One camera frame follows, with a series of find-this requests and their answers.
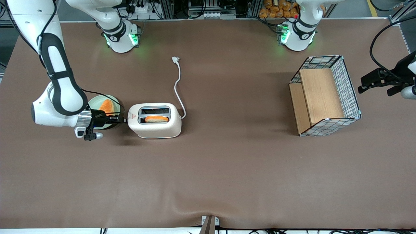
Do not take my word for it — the white toaster power cord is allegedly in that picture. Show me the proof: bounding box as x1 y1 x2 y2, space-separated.
172 56 187 119

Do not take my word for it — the pale green round plate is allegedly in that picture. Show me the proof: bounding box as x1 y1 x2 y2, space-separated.
87 95 124 130

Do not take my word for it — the metal table edge bracket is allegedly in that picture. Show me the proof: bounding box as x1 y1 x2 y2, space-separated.
201 215 220 234

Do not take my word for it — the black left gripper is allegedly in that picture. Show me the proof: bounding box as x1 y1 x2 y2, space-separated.
358 69 407 97

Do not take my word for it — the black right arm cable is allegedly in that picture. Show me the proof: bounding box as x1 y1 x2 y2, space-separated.
81 88 126 115

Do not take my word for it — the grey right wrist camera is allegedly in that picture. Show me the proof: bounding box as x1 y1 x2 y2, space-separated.
84 131 104 141

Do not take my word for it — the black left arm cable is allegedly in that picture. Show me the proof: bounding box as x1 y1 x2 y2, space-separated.
370 16 416 76

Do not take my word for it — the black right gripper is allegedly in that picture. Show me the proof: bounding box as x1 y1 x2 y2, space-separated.
90 109 128 129

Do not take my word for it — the black wire mesh basket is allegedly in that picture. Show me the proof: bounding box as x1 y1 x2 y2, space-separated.
288 55 362 137

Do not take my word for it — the white power strip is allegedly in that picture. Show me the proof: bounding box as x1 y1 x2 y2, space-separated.
128 2 157 14

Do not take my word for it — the white two-slot toaster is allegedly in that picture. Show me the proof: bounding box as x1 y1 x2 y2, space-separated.
127 103 182 139

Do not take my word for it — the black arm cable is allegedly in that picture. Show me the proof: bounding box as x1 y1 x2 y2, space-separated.
81 88 126 115
370 16 416 76

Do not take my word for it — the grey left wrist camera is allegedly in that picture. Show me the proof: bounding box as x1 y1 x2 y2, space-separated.
400 85 416 100

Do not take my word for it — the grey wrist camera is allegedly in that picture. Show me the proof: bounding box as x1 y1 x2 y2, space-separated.
84 131 104 141
400 85 416 100

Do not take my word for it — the pile of bread rolls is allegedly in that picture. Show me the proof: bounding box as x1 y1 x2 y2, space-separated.
259 0 300 19

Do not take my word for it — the aluminium frame profile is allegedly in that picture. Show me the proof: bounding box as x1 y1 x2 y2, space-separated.
388 0 416 24

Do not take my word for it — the light wooden shelf insert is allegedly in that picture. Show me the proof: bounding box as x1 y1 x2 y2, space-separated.
289 68 345 135

